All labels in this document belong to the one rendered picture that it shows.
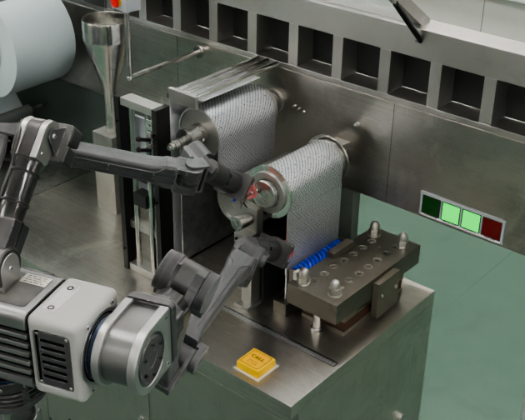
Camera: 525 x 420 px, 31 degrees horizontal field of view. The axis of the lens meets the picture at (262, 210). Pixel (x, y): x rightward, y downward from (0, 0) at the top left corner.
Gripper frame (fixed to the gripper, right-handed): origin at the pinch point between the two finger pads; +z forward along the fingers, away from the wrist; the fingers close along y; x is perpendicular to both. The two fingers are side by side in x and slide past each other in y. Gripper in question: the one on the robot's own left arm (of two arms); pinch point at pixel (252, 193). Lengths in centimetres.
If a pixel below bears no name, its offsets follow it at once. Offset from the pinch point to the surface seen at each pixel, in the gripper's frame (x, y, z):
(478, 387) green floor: -26, 11, 170
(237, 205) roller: -3.7, -8.9, 7.9
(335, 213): 5.2, 7.2, 29.2
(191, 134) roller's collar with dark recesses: 8.3, -20.2, -7.9
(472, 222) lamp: 16, 44, 35
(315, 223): 0.0, 7.4, 21.5
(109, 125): 5, -70, 11
